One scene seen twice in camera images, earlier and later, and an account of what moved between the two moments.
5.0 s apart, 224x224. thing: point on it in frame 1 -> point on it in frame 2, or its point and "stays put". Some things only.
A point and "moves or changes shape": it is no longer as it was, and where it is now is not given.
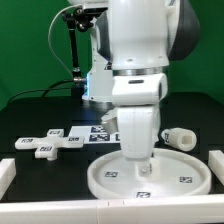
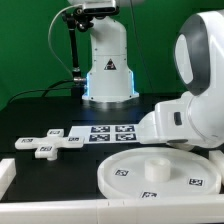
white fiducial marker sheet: [94, 134] stays put
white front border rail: [168, 210] stays put
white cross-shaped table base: [46, 147] stays put
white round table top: [174, 175] moves or changes shape
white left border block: [8, 173] stays put
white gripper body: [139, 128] -> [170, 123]
